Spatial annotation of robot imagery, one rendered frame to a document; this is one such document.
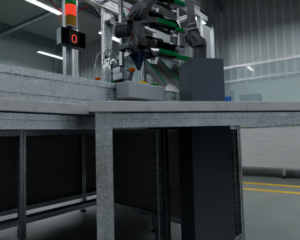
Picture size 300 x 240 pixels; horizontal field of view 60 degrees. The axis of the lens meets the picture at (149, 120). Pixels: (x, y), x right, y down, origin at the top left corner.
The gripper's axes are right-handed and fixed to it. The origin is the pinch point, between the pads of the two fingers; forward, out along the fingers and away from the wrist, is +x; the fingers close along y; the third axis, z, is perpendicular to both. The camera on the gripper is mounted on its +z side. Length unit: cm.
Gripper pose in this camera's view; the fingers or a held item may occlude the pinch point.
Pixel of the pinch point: (139, 62)
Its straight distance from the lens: 118.0
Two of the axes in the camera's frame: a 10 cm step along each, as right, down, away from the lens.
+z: 7.4, -0.6, -6.7
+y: 6.7, 0.2, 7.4
